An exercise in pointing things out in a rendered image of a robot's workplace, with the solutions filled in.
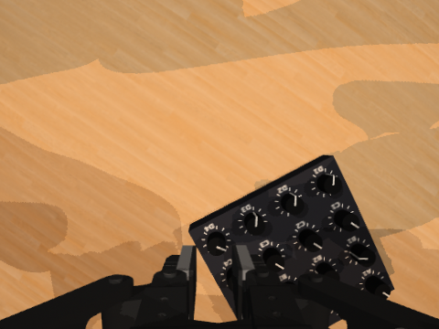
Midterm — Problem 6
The black knob box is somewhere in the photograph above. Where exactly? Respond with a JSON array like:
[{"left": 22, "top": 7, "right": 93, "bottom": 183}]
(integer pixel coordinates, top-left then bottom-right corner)
[{"left": 188, "top": 155, "right": 395, "bottom": 316}]

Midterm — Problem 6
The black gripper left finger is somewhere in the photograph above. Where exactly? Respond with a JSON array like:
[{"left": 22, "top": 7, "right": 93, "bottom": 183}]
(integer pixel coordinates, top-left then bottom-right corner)
[{"left": 0, "top": 245, "right": 197, "bottom": 329}]

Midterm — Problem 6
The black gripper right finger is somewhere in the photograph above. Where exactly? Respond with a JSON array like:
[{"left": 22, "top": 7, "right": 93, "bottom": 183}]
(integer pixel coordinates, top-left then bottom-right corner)
[{"left": 231, "top": 245, "right": 439, "bottom": 329}]

